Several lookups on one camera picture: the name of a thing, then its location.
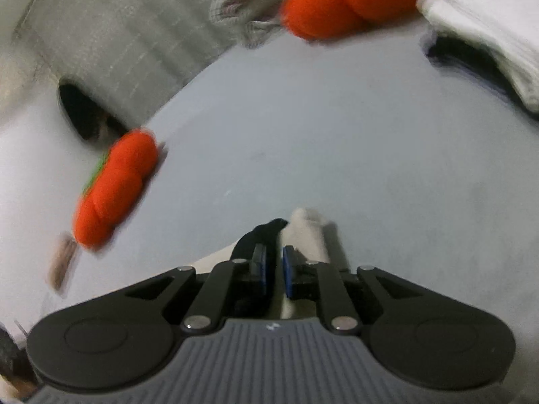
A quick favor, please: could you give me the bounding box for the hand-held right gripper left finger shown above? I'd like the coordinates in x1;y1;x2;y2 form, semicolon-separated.
124;242;270;333

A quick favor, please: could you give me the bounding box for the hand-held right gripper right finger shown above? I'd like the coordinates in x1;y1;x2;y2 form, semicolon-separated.
281;245;422;333

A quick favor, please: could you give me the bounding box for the cream shirt with black sleeves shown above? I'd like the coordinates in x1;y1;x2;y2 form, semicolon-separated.
191;207;350;321

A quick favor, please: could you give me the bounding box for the folded white clothes stack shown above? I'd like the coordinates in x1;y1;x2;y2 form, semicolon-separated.
423;34;510;85

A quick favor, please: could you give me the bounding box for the orange pumpkin cushion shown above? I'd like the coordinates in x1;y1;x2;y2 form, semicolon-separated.
71;130;160;250
281;0;453;42

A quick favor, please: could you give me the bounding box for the folded pink cloth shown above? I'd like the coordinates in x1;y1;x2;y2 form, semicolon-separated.
48;233;78;291

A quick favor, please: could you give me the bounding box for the black hanging garment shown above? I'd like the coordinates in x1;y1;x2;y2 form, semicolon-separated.
58;76;127;143

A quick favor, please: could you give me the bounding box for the stack of folded quilts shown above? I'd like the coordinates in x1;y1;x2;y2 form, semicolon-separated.
208;0;325;49

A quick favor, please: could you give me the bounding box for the grey star-print curtain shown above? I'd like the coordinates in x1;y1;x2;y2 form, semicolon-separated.
14;0;236;129

